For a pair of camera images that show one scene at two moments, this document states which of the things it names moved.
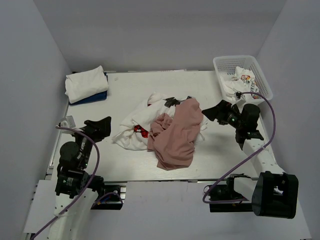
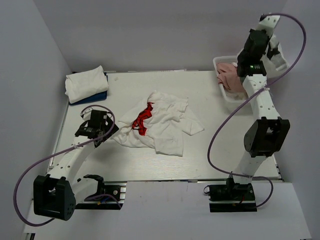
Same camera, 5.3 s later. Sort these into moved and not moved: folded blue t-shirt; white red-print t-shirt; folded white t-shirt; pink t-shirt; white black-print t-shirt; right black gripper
Moved: white red-print t-shirt; white black-print t-shirt; right black gripper; pink t-shirt
Not moved: folded blue t-shirt; folded white t-shirt
